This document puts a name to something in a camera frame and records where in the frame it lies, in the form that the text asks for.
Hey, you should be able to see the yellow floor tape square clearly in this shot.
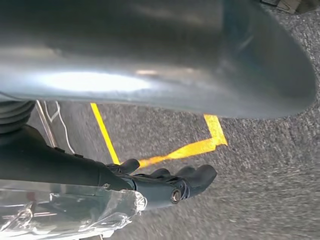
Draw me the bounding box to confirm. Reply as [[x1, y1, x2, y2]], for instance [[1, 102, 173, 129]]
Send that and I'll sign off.
[[90, 102, 229, 169]]

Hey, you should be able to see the clear plastic wrap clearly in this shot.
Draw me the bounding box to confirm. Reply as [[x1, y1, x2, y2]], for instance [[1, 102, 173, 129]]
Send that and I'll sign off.
[[0, 184, 148, 240]]

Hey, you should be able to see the white floor cable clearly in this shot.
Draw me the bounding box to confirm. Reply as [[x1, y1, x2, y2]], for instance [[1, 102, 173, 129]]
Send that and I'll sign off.
[[43, 100, 76, 156]]

